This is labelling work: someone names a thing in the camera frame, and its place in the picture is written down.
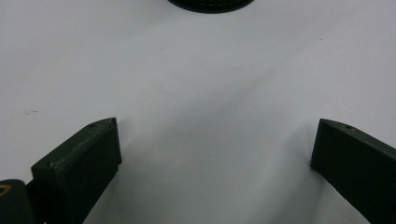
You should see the black round object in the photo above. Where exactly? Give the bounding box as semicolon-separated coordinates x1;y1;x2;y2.
167;0;256;14

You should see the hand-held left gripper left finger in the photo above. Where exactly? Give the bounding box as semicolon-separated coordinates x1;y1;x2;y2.
30;117;122;224

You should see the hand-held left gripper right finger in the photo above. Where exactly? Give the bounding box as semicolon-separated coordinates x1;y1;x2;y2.
310;118;396;224

